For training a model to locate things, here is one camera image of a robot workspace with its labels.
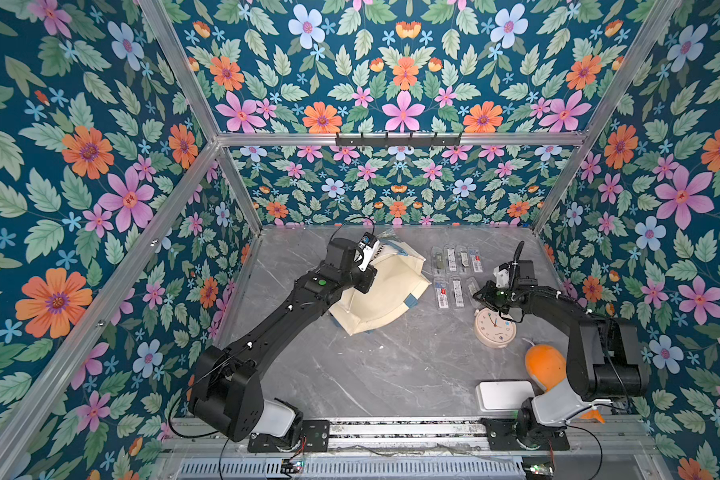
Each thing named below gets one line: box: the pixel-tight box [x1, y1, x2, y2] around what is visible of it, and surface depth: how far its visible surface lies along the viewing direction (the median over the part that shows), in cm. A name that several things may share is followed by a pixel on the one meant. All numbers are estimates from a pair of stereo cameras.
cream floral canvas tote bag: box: [330, 239, 431, 337], surface depth 95 cm
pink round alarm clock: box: [474, 307, 517, 348], surface depth 90 cm
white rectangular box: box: [476, 380, 535, 411], surface depth 79 cm
